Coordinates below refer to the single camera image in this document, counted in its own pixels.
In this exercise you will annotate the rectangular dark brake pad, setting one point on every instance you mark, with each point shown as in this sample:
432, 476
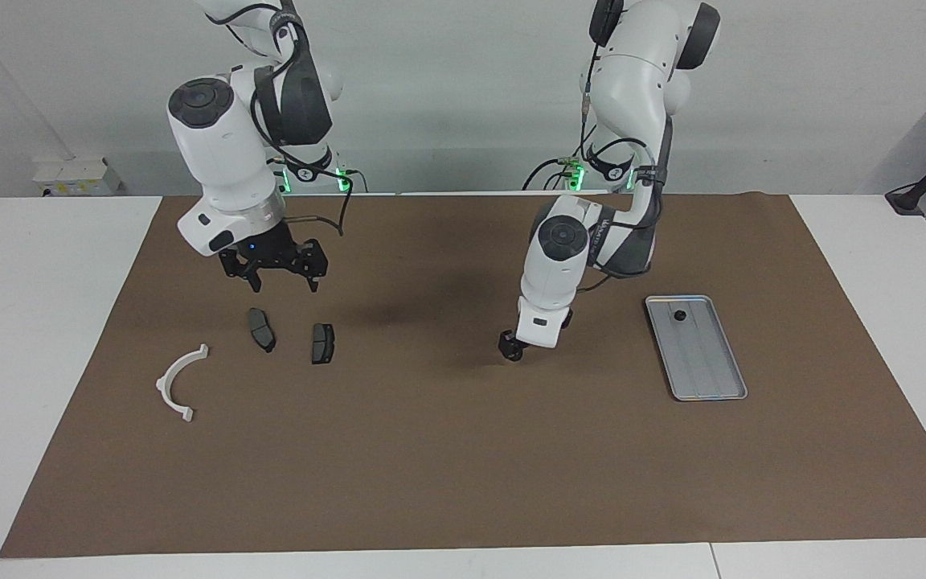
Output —
322, 343

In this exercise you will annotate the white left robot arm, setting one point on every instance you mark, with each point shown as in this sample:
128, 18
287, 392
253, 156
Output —
632, 72

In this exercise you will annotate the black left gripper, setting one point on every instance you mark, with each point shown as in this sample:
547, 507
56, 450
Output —
566, 319

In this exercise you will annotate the brown table mat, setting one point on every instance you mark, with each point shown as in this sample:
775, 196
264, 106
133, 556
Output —
463, 450

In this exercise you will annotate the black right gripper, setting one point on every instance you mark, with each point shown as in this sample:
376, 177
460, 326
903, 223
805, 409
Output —
274, 249

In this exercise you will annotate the curved dark brake pad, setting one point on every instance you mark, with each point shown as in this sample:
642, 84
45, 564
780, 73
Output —
260, 328

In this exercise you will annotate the white semicircular plastic bracket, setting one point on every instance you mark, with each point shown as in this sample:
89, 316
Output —
167, 379

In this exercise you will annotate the large black bearing gear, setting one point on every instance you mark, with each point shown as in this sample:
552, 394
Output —
518, 354

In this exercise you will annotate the silver metal tray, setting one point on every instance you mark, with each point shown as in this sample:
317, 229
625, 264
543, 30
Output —
700, 354

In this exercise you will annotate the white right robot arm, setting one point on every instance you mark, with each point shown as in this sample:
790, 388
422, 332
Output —
222, 153

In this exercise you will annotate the white power strip box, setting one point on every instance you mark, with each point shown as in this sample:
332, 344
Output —
73, 177

